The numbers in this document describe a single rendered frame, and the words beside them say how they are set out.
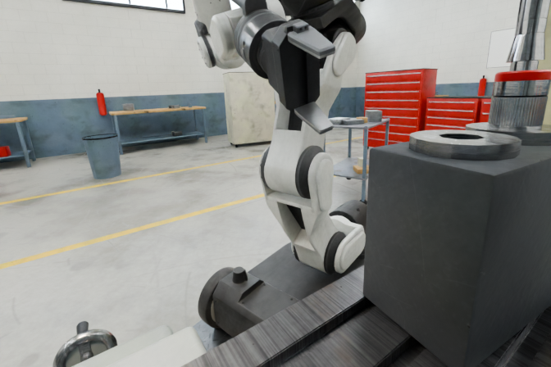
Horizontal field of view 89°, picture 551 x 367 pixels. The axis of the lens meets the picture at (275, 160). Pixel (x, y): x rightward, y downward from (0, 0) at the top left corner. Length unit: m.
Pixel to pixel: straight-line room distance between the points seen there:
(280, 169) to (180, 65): 7.33
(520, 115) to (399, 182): 0.15
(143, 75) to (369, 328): 7.57
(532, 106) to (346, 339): 0.31
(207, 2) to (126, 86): 6.97
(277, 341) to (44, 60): 7.51
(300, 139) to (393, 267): 0.45
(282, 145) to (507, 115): 0.50
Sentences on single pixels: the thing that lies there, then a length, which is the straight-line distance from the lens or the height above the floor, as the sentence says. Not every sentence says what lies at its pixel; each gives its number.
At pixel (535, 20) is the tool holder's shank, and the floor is 1.27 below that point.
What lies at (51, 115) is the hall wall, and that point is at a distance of 7.64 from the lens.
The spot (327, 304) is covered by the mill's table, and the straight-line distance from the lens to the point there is 0.38.
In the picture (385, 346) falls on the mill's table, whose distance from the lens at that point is 0.35.
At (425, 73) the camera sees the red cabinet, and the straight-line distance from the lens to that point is 5.24.
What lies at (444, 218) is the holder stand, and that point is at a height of 1.11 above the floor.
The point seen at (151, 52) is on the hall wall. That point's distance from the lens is 7.83.
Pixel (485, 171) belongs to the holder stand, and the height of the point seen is 1.15.
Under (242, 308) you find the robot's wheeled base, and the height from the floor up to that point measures 0.59.
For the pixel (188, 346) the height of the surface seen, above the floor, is 0.89.
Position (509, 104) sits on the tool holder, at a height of 1.19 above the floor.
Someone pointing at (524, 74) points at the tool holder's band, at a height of 1.22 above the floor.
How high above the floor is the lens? 1.22
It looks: 14 degrees down
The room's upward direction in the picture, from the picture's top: 2 degrees counter-clockwise
